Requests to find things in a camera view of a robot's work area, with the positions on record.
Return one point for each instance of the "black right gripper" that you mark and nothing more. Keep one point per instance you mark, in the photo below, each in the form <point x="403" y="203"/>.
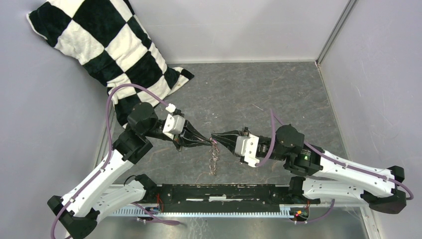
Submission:
<point x="232" y="136"/>

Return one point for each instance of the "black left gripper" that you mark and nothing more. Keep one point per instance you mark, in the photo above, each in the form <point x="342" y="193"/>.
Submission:
<point x="188" y="138"/>

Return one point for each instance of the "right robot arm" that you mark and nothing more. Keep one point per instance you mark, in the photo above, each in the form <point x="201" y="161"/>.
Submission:
<point x="319" y="174"/>

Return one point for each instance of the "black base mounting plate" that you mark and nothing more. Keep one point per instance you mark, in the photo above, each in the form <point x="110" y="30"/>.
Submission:
<point x="224" y="198"/>

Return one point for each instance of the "black white checkered pillow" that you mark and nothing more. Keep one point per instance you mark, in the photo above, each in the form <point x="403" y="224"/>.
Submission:
<point x="108" y="40"/>

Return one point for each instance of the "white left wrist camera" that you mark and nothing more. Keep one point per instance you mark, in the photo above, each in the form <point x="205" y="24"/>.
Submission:
<point x="173" y="125"/>

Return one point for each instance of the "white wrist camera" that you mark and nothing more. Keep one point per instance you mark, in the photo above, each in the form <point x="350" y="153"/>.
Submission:
<point x="246" y="148"/>
<point x="173" y="125"/>

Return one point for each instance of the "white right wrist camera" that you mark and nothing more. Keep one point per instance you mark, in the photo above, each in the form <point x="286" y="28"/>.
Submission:
<point x="246" y="148"/>

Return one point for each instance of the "white toothed cable duct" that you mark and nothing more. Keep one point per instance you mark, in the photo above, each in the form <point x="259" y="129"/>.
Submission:
<point x="128" y="211"/>

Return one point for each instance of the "aluminium rail frame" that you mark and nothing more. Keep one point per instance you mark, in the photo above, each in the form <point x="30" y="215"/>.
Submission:
<point x="323" y="190"/>

